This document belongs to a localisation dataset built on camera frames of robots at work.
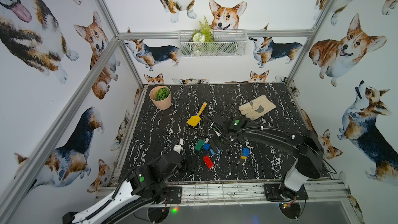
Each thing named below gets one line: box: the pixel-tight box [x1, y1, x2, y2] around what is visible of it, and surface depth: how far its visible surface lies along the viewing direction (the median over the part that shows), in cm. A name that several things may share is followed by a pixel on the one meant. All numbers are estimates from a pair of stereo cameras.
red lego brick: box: [202, 155, 215, 170], surface depth 85 cm
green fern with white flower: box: [191, 15, 215, 44], surface depth 84 cm
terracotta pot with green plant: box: [149, 85, 172, 111], surface depth 103 cm
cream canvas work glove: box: [238, 94, 277, 120], surface depth 109 cm
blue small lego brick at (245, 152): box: [242, 147, 250, 157], surface depth 90 cm
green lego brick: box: [194, 138, 205, 152], surface depth 91 cm
